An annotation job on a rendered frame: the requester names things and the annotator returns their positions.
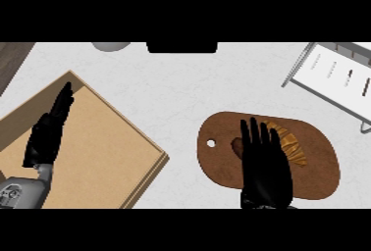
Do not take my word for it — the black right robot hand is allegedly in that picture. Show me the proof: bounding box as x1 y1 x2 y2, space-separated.
239 117 295 210

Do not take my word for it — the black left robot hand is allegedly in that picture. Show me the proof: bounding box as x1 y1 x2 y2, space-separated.
22 81 75 170

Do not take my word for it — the orange-brown sweet potato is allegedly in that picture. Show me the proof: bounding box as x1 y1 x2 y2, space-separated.
230 121 308 168

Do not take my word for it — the brown oval cutting board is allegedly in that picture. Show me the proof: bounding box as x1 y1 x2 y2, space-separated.
195 111 341 201

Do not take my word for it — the open pale wooden drawer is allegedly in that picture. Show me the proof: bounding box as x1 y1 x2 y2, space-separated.
0 69 171 210

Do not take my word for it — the dark wooden cabinet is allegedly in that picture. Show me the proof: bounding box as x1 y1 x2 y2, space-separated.
0 42 36 96

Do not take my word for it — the grey round bowl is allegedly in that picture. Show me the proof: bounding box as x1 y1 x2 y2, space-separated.
91 42 131 53

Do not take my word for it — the black appliance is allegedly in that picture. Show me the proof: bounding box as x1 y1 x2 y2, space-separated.
144 42 218 54

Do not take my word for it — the grey wire tiered basket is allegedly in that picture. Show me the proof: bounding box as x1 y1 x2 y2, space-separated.
280 42 371 134

